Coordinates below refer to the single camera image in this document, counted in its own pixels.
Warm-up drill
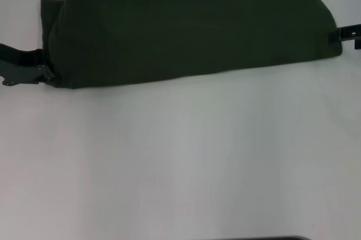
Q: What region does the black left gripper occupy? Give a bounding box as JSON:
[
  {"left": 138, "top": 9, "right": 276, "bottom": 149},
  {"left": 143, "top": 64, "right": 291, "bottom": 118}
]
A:
[{"left": 0, "top": 43, "right": 56, "bottom": 86}]

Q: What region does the dark green printed t-shirt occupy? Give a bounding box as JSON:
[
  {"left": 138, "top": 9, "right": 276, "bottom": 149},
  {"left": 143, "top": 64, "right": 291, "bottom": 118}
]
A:
[{"left": 40, "top": 0, "right": 344, "bottom": 90}]

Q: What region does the dark flat object edge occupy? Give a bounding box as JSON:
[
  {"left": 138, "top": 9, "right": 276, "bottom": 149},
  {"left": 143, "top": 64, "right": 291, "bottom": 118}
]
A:
[{"left": 242, "top": 235, "right": 307, "bottom": 240}]

